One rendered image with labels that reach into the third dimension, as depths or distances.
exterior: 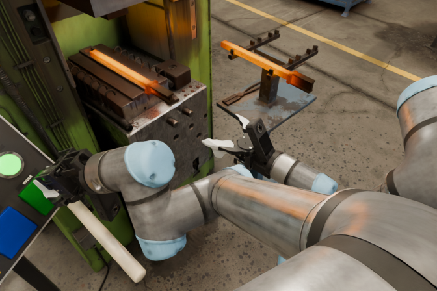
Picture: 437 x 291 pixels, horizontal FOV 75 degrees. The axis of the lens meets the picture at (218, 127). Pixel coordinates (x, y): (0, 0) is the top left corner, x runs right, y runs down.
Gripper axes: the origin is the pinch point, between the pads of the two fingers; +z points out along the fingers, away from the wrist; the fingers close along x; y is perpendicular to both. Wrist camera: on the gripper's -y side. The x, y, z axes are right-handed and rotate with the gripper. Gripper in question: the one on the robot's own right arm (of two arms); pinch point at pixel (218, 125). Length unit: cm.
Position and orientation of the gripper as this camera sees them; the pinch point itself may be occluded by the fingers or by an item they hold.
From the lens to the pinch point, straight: 83.5
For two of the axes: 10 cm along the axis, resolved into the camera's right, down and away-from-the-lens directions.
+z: -7.6, -4.4, 4.8
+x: 6.5, -5.2, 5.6
